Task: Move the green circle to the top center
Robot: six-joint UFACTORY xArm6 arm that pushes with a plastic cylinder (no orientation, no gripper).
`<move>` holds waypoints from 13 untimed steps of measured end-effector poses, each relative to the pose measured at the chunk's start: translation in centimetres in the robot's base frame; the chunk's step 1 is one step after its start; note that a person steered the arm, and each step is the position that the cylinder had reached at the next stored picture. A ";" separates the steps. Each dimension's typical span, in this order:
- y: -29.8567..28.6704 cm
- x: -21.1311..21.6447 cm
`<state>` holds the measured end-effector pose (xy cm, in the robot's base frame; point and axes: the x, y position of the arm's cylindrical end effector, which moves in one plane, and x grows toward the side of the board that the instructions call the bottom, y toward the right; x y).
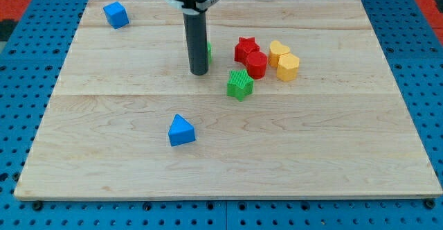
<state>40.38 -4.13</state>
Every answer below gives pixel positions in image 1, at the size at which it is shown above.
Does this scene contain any yellow hexagon block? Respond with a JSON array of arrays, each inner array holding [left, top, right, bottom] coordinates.
[[276, 53, 300, 82]]

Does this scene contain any yellow heart block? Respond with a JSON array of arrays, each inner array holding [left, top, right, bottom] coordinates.
[[268, 40, 291, 67]]

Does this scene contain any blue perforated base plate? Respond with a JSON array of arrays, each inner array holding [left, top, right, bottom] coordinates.
[[1, 0, 442, 229]]

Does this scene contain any red star block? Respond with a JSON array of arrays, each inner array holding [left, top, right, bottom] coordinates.
[[234, 37, 260, 64]]

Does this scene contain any wooden board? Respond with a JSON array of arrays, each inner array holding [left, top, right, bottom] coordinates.
[[15, 0, 442, 201]]

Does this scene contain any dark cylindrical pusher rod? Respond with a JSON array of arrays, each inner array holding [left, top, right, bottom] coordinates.
[[183, 12, 208, 76]]

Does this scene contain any green star block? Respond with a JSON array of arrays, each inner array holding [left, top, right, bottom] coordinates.
[[226, 69, 254, 101]]

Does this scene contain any green circle block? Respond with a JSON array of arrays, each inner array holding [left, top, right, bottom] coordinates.
[[207, 42, 212, 64]]

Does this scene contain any red cylinder block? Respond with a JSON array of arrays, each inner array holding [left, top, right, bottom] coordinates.
[[246, 51, 267, 79]]

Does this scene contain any blue triangle block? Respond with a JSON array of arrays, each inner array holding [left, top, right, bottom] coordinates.
[[168, 114, 196, 147]]

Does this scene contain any blue cube block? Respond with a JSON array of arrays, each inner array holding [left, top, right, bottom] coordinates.
[[103, 1, 129, 29]]

